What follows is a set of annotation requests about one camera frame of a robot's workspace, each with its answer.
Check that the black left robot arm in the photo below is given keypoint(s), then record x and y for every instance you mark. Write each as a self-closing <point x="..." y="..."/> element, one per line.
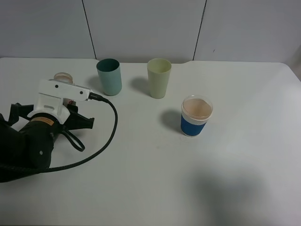
<point x="28" y="141"/>

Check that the clear bottle with pink label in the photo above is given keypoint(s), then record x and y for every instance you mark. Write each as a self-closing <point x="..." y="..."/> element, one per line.
<point x="65" y="77"/>

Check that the teal plastic cup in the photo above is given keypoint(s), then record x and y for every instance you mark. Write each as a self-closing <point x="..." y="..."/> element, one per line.
<point x="110" y="76"/>

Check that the cup with blue sleeve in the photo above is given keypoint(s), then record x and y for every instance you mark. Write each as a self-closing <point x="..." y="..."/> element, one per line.
<point x="196" y="111"/>

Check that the light green plastic cup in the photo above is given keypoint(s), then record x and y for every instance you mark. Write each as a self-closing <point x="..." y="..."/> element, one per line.
<point x="158" y="76"/>

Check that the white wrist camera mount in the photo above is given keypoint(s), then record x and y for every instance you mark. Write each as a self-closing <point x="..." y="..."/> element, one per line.
<point x="51" y="94"/>

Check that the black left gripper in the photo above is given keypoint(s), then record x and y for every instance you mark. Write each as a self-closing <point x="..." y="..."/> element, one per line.
<point x="74" y="121"/>

